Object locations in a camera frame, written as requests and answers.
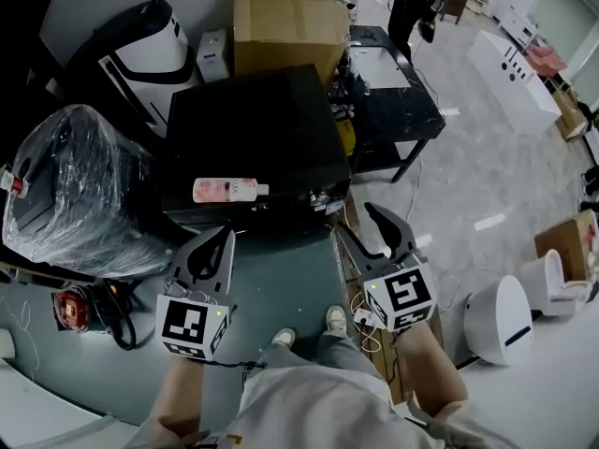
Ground wooden pallet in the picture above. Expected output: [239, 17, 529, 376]
[334, 202, 446, 404]

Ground wooden desk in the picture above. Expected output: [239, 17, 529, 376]
[438, 0, 491, 26]

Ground pink detergent bottle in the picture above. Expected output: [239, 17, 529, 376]
[192, 177, 271, 204]

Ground long white cabinet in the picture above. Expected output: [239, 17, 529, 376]
[466, 30, 562, 136]

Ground person's grey trousers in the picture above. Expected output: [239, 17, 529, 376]
[241, 332, 390, 395]

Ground person's shoe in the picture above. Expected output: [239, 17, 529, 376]
[324, 304, 348, 335]
[270, 327, 298, 348]

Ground small white box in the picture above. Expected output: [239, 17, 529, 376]
[196, 29, 234, 84]

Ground round white bin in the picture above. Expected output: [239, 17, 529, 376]
[464, 274, 534, 368]

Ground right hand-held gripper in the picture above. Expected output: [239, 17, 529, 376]
[335, 201, 440, 334]

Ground person's left shoe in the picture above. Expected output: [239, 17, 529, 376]
[270, 327, 298, 348]

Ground black cable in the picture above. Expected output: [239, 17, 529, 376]
[92, 282, 138, 352]

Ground red and white cap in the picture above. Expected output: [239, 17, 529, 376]
[0, 163, 30, 199]

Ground pink cloth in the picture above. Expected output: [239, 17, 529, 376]
[527, 43, 568, 78]

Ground black table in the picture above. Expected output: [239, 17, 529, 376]
[346, 24, 446, 184]

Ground white shelf unit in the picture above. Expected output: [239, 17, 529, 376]
[489, 3, 549, 50]

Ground white and black appliance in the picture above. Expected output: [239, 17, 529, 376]
[38, 0, 203, 138]

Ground yellow container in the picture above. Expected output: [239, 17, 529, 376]
[338, 118, 358, 159]

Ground black washing machine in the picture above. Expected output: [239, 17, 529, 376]
[161, 63, 353, 227]

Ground open cardboard box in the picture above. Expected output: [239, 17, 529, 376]
[533, 210, 599, 283]

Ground small cardboard box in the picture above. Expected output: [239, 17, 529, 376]
[553, 90, 590, 140]

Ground person's left forearm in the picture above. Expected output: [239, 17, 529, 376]
[148, 352, 208, 439]

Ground person's right shoe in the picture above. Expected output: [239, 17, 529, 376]
[324, 304, 348, 335]

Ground plastic-wrapped grey machine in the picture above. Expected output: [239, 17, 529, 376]
[1, 104, 175, 281]

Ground red power device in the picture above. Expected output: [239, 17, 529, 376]
[51, 289, 94, 332]

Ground person's white shirt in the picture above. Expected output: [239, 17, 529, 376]
[133, 361, 520, 449]

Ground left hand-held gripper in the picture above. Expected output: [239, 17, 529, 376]
[154, 224, 237, 362]

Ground white cable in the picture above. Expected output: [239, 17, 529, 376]
[349, 292, 383, 354]

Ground large cardboard box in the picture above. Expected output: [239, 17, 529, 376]
[232, 0, 351, 85]

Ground person's right forearm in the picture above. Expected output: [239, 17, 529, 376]
[393, 319, 470, 418]

